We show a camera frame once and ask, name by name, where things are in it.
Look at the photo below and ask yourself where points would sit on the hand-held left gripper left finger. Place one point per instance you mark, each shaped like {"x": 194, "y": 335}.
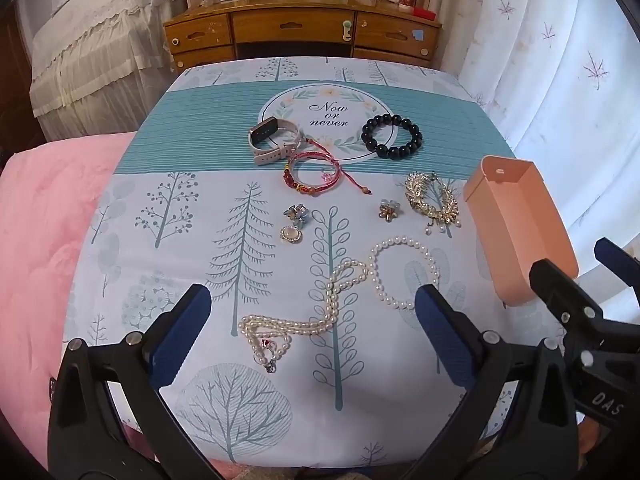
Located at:
{"x": 185, "y": 330}

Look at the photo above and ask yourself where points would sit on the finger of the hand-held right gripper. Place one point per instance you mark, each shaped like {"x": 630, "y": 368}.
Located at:
{"x": 617, "y": 257}
{"x": 555, "y": 285}

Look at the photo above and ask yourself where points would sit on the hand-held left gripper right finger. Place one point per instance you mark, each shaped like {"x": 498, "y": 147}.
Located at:
{"x": 442, "y": 330}

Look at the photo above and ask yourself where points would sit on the pink box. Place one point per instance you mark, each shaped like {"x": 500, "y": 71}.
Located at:
{"x": 515, "y": 220}

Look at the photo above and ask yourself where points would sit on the small flower brooch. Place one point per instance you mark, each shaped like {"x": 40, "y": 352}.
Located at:
{"x": 387, "y": 210}

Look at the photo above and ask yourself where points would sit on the flower brooch with round pendant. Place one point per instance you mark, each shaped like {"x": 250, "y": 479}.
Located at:
{"x": 291, "y": 234}

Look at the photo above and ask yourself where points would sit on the pink fluffy blanket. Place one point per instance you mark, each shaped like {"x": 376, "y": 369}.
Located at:
{"x": 45, "y": 240}

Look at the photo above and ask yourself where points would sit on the tree print tablecloth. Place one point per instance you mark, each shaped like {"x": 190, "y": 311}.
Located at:
{"x": 200, "y": 125}

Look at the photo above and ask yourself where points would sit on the blue sticker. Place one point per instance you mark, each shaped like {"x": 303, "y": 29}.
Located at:
{"x": 417, "y": 35}

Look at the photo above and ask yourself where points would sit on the red flat box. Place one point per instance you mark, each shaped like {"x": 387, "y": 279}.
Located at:
{"x": 425, "y": 13}

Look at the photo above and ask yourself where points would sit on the cream lace bed cover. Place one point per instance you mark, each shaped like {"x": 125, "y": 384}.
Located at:
{"x": 95, "y": 35}

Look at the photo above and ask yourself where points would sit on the pale green drawer lock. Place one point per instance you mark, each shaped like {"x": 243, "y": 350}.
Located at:
{"x": 346, "y": 30}

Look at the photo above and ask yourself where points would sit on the wooden desk with drawers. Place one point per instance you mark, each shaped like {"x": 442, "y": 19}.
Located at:
{"x": 295, "y": 22}

